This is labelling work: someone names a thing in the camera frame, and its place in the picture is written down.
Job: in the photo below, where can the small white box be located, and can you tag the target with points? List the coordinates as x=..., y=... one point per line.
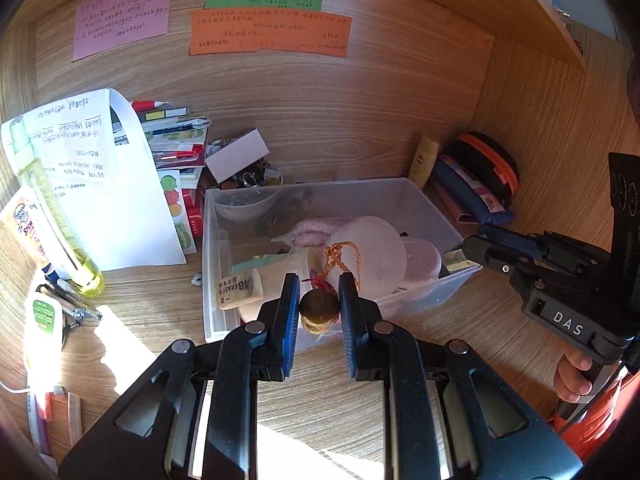
x=237, y=155

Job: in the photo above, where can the right hand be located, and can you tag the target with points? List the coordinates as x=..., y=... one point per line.
x=568, y=382

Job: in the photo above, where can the orange label tube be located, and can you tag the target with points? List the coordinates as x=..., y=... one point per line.
x=42, y=339

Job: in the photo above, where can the black orange round case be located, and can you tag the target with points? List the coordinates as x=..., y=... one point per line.
x=486, y=161

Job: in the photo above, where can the pink sticky note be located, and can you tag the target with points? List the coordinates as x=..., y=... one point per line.
x=101, y=25

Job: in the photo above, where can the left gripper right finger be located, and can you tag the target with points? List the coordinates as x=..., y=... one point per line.
x=447, y=413

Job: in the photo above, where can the beige eraser block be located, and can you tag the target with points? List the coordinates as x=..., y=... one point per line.
x=239, y=289

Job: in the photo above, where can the orange sticky note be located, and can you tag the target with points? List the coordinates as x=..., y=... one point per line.
x=254, y=29

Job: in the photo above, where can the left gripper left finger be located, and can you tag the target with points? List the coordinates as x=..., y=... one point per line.
x=149, y=431

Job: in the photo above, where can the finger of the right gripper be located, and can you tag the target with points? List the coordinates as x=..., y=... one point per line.
x=519, y=267
x=533, y=245

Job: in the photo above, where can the stack of books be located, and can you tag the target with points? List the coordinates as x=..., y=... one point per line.
x=177, y=141

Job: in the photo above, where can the white paper file holder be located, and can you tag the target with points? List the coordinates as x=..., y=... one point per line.
x=99, y=165

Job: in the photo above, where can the gold bell charm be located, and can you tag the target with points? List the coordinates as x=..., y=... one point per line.
x=320, y=309

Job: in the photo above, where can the white lidded jar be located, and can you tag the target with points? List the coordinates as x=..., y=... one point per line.
x=423, y=263

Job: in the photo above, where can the navy blue pouch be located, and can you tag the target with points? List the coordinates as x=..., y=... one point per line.
x=470, y=194

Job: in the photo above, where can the clear plastic storage bin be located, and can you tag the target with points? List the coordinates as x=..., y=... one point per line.
x=305, y=215

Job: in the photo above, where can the yellow lotion tube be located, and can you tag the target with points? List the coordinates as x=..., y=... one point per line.
x=423, y=161

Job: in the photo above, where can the white bowl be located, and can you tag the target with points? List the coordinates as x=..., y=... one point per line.
x=245, y=204

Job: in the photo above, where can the pink notebook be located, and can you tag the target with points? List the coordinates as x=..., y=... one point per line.
x=460, y=215

